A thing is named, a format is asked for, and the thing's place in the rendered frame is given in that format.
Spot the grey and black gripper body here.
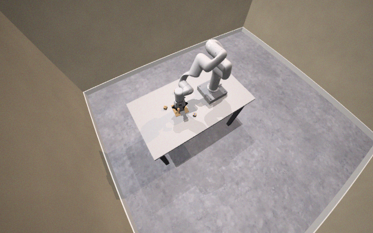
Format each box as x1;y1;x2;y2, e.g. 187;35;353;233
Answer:
174;99;186;108

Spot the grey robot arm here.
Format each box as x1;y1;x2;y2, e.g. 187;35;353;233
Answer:
174;39;232;103

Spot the tan flat square mat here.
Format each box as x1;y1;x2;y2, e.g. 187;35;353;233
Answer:
173;106;189;117

